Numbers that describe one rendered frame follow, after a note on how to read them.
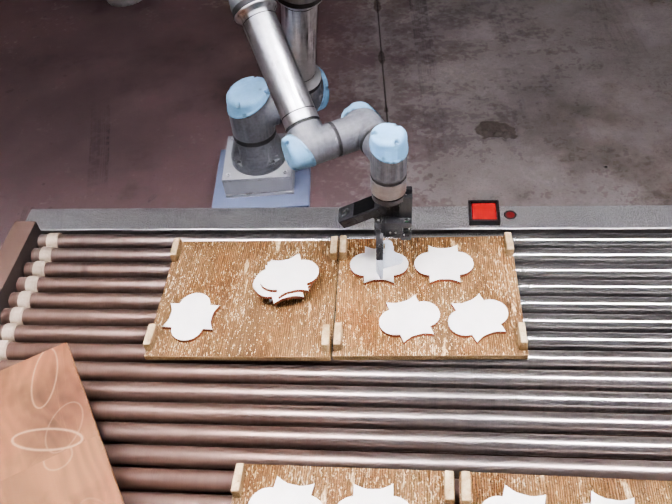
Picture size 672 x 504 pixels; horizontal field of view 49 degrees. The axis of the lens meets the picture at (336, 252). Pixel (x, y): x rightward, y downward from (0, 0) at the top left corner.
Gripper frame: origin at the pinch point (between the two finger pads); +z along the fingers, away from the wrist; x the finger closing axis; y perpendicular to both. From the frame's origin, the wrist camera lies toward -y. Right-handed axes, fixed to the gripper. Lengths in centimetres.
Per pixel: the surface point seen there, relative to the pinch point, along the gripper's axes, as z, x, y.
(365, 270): 3.1, -2.0, -3.1
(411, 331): 2.7, -19.9, 7.2
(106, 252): 8, 8, -69
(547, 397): 4.3, -34.8, 34.1
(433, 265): 2.5, -0.8, 12.7
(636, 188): 94, 128, 109
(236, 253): 5.3, 5.3, -34.8
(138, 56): 103, 253, -141
